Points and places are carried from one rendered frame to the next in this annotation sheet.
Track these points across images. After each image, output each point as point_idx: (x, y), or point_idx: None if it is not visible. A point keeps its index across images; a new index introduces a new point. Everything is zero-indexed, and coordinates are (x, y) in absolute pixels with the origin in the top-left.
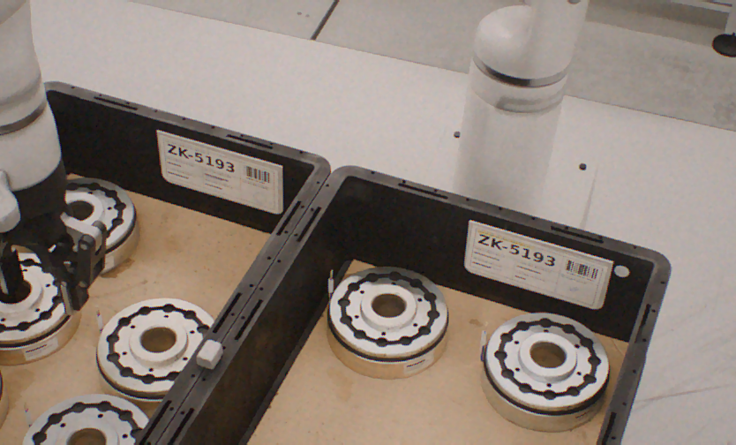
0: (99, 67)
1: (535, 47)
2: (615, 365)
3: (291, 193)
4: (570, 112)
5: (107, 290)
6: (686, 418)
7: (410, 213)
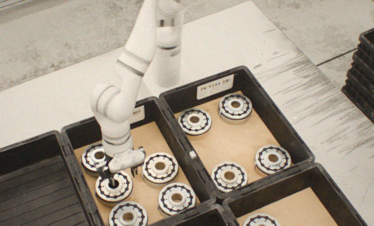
0: (3, 123)
1: (180, 35)
2: None
3: (146, 110)
4: None
5: None
6: None
7: (181, 94)
